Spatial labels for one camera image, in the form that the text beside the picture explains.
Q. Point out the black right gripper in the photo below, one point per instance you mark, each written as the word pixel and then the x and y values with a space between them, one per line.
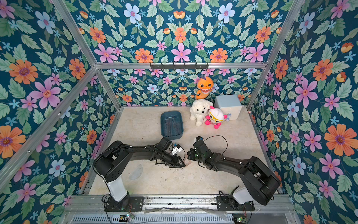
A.
pixel 194 155

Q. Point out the teal plastic storage box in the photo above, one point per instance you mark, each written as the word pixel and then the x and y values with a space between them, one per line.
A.
pixel 171 114

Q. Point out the small pink triangle ruler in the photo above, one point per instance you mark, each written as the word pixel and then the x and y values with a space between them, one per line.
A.
pixel 187 162

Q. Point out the orange dinosaur plush toy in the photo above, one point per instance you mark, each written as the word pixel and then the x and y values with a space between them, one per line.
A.
pixel 205 87

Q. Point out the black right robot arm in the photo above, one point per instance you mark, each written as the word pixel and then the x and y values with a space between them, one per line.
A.
pixel 260 182

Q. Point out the black hook rail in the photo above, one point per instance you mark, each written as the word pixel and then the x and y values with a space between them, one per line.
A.
pixel 174 66

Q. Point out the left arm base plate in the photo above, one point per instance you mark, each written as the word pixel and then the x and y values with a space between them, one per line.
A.
pixel 128 204

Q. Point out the pink white doll plush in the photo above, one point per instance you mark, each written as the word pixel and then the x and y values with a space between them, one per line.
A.
pixel 215 117

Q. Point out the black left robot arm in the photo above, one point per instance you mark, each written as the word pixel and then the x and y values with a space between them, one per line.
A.
pixel 111 163

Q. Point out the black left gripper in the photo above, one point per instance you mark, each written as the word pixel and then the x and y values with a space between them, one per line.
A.
pixel 174 162

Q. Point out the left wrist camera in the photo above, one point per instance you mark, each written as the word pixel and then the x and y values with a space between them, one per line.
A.
pixel 173 148

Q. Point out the light blue small cabinet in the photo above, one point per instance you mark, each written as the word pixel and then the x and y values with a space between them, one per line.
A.
pixel 229 105

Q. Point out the clear protractor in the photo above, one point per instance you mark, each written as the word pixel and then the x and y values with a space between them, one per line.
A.
pixel 136 173

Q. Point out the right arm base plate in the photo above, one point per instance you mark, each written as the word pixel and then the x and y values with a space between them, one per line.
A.
pixel 225 203

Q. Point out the white dog plush toy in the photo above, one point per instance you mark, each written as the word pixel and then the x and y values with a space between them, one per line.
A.
pixel 199 110

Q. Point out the clear stencil ruler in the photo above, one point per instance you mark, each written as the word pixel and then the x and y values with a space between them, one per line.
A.
pixel 176 127

